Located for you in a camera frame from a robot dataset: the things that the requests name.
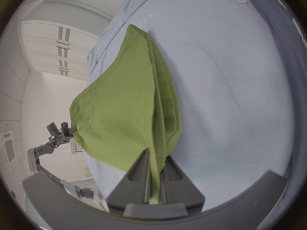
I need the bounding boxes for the pale blue quilt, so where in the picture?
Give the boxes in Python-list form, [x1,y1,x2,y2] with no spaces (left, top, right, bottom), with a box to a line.
[86,0,168,75]

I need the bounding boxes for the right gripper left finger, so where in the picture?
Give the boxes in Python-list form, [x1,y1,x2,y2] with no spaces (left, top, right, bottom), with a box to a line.
[106,149,151,209]

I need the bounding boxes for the green shorts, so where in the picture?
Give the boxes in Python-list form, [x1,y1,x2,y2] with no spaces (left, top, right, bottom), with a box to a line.
[69,24,181,205]

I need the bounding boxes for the dark blue printed T-shirt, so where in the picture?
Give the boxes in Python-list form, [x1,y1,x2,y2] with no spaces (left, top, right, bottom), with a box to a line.
[194,0,307,227]

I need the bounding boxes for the white wardrobe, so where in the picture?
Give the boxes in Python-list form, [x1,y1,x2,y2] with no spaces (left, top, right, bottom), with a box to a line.
[22,21,101,77]

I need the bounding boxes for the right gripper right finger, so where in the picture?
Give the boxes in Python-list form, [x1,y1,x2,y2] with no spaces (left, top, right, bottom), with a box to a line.
[159,155,207,211]

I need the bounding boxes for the bed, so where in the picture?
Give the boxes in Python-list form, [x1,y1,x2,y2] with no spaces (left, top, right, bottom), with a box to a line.
[86,0,307,213]

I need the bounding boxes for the white ceiling air conditioner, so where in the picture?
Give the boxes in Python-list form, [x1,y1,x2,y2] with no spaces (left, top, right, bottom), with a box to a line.
[1,132,20,168]

